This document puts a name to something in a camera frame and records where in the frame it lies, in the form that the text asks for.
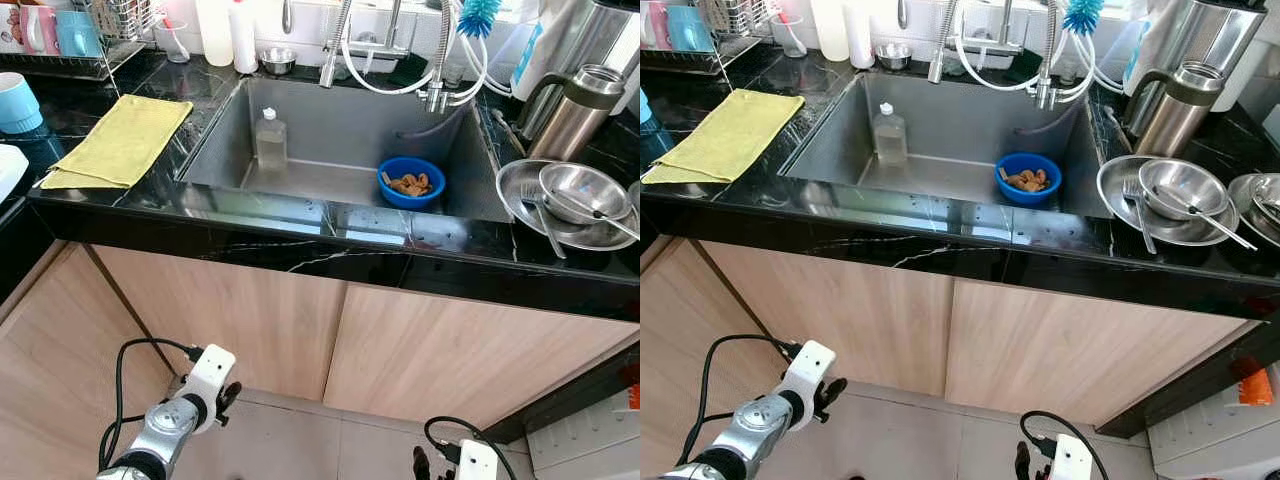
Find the steel spoon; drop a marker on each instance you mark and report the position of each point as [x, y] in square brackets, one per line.
[1205, 212]
[600, 212]

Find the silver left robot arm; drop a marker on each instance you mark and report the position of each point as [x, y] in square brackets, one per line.
[755, 430]
[165, 425]

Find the light wood corner cabinet door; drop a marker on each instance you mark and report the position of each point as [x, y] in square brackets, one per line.
[50, 380]
[670, 380]

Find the white floor appliance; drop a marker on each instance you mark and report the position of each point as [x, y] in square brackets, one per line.
[590, 440]
[1210, 440]

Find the orange object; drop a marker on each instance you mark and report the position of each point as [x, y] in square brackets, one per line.
[633, 385]
[1255, 385]

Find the clear soap bottle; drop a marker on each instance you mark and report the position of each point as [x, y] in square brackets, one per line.
[888, 140]
[270, 145]

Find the blue plastic bowl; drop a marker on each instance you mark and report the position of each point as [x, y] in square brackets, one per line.
[1008, 194]
[390, 197]

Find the large steel plate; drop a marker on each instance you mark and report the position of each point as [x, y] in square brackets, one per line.
[1115, 207]
[515, 212]

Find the yellow dish cloth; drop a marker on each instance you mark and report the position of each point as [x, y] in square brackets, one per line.
[730, 140]
[125, 140]

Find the brown food scraps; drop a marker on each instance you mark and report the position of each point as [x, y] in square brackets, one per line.
[1030, 180]
[412, 184]

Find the steel sink basin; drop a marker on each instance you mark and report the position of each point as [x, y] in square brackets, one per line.
[330, 130]
[950, 125]

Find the white appliance lid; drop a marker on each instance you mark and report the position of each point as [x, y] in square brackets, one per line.
[10, 175]

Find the steel plate with cutlery bowl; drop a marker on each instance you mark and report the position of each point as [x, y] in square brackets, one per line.
[1250, 232]

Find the small steel cup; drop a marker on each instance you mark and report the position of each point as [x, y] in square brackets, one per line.
[892, 57]
[278, 62]

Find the light blue cup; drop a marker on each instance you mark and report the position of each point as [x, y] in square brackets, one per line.
[18, 105]
[644, 105]

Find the clear glass cup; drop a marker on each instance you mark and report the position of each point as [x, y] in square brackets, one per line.
[173, 42]
[788, 38]

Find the chrome spring neck faucet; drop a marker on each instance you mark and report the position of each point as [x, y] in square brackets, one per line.
[942, 45]
[335, 50]

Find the white plastic bottle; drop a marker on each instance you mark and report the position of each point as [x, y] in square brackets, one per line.
[830, 28]
[215, 30]

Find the steel bowl holding cutlery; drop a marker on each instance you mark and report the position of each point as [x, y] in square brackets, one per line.
[1268, 190]

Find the steel thermos jug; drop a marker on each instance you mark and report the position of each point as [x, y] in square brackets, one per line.
[575, 120]
[1180, 115]

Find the steel ladle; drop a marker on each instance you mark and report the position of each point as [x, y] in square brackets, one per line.
[903, 12]
[288, 15]

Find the blue mug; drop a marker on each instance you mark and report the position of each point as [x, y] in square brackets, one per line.
[78, 35]
[690, 30]

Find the chrome gooseneck faucet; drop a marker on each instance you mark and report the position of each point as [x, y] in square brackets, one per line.
[443, 60]
[1050, 60]

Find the pink mug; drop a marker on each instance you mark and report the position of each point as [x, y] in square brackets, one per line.
[38, 30]
[655, 25]

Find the blue and white packet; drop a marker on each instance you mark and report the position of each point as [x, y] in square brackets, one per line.
[525, 60]
[1135, 55]

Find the white printed mug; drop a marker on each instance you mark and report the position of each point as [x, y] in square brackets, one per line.
[8, 30]

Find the tall steel water boiler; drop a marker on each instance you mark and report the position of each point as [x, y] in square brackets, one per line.
[585, 35]
[1195, 30]

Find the blue bottle brush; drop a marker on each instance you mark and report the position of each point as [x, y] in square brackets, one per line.
[1083, 12]
[478, 15]

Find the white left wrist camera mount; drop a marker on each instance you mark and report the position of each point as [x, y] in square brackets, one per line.
[210, 375]
[808, 372]

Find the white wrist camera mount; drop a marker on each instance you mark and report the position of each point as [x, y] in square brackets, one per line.
[1070, 460]
[477, 462]
[808, 372]
[210, 375]

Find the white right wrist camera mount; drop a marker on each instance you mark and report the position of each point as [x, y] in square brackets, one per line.
[1070, 460]
[477, 462]

